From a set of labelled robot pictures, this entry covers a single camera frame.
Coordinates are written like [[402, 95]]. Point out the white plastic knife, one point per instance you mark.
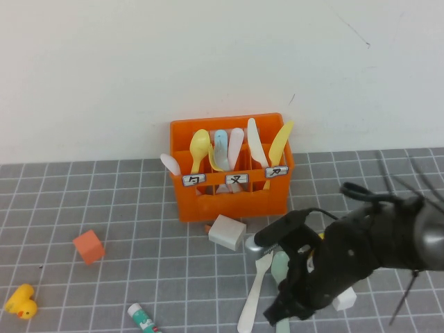
[[256, 142]]

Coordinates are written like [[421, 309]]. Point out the green white glue stick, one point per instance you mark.
[[142, 317]]

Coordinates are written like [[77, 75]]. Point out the white plastic fork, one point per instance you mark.
[[255, 295]]

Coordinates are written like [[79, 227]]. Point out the orange foam cube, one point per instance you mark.
[[89, 247]]

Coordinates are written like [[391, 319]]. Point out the yellow plastic knife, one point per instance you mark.
[[279, 145]]

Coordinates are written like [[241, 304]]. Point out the grey checked table mat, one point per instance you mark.
[[138, 208]]

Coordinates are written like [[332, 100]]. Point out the mint green plastic spoon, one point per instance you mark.
[[279, 268]]

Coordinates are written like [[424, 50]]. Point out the white plastic spoon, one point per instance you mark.
[[170, 163]]

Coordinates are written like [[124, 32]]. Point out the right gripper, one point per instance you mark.
[[333, 270]]

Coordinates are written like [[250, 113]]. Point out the white foam cube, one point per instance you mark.
[[347, 300]]

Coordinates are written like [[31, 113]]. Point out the grey plastic fork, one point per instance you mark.
[[223, 160]]

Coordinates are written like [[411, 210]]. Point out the white rectangular block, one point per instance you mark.
[[226, 230]]

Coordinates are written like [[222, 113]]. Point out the orange plastic cutlery holder crate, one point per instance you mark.
[[236, 204]]

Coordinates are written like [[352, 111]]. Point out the yellow foam cube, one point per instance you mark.
[[321, 236]]

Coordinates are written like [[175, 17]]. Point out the yellow plastic spoon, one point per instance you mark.
[[200, 144]]

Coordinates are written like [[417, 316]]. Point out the yellow rubber duck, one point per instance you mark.
[[23, 305]]

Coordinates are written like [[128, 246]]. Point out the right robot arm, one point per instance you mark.
[[430, 236]]

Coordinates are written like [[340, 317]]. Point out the light blue plastic cutlery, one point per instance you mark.
[[221, 137]]

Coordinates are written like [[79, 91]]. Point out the yellow plastic fork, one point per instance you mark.
[[212, 159]]

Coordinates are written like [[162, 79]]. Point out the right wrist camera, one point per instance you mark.
[[281, 229]]

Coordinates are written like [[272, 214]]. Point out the pale pink plastic cutlery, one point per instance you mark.
[[236, 142]]

